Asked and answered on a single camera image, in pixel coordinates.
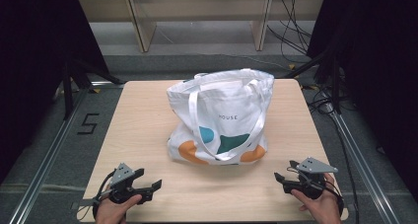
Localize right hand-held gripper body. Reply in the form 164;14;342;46
282;156;339;200

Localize silver metal floor rail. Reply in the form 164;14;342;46
8;81;125;224
323;102;402;224

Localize black metal stand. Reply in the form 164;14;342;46
283;45;343;115
60;54;125;120

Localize bundle of black cables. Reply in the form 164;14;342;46
266;0;314;64

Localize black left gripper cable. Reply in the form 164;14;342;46
78;171;116;222

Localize light wooden furniture leg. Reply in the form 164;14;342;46
125;0;158;53
248;0;274;52

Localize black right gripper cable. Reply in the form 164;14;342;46
323;179;346;218

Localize person's right hand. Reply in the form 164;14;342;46
290;172;343;224

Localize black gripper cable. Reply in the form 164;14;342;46
78;171;116;222
323;179;346;218

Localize black curtain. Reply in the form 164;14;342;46
305;0;418;202
0;0;111;186

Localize black floor cable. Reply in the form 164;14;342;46
307;84;361;224

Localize white tote bag coloured shapes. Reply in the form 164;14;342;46
166;68;275;167

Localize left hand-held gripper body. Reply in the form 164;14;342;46
107;162;154;205

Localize person's left hand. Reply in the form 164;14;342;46
95;193;143;224

